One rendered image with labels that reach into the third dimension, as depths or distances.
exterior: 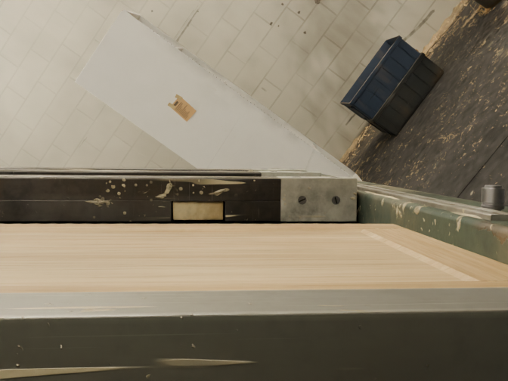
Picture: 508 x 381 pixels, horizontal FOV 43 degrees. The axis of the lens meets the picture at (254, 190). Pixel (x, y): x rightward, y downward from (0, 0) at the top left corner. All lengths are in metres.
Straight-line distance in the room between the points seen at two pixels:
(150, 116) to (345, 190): 3.43
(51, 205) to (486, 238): 0.66
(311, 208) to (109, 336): 0.76
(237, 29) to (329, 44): 0.81
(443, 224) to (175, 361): 0.47
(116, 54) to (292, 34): 1.87
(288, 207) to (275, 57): 4.73
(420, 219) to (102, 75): 3.79
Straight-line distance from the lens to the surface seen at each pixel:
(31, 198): 1.04
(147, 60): 4.39
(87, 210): 1.03
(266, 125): 4.35
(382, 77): 4.77
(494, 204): 0.75
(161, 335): 0.30
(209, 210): 1.02
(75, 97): 5.96
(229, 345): 0.30
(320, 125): 5.79
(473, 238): 0.66
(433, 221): 0.75
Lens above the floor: 1.17
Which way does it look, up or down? 7 degrees down
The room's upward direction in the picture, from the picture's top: 55 degrees counter-clockwise
